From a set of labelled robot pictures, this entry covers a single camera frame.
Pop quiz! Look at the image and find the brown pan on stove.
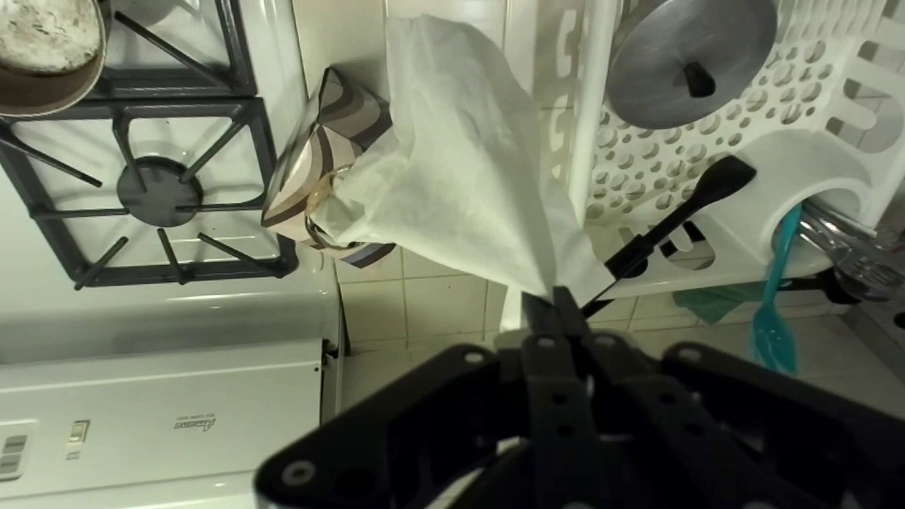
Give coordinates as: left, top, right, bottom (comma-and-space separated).
0, 0, 106, 120

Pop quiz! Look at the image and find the steel pot lid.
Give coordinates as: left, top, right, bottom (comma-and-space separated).
606, 0, 777, 130

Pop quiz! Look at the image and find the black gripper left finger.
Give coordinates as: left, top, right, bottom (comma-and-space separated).
253, 291, 598, 509

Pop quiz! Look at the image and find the white dish rack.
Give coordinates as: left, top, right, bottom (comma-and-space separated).
503, 0, 905, 301

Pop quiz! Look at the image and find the white gas stove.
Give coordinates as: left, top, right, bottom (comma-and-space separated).
0, 0, 339, 509

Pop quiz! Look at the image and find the teal plastic fork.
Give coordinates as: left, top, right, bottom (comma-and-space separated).
749, 207, 803, 373

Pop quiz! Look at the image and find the metal spoon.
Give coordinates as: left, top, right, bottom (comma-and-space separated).
801, 200, 905, 302

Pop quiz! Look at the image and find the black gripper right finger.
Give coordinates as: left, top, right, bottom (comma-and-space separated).
568, 306, 905, 509

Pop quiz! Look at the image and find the black handled spatula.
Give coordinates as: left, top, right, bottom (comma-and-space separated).
584, 156, 759, 318

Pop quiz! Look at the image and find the white utensil cup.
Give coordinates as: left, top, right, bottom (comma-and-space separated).
717, 130, 903, 260

